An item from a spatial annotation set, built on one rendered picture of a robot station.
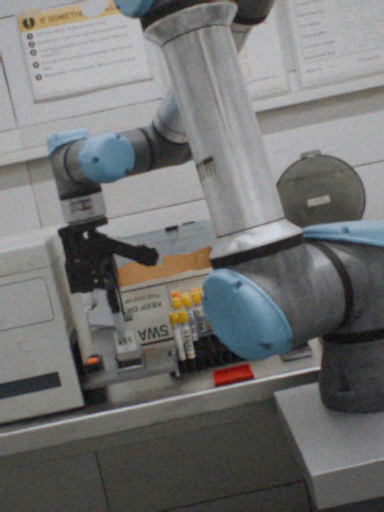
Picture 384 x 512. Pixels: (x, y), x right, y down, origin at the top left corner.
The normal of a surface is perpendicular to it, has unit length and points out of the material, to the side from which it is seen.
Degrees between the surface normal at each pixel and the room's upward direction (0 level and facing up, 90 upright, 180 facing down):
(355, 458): 1
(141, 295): 97
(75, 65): 88
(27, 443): 90
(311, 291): 78
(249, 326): 98
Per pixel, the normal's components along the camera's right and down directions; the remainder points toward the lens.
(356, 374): -0.54, -0.07
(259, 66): 0.04, 0.18
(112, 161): 0.53, 0.01
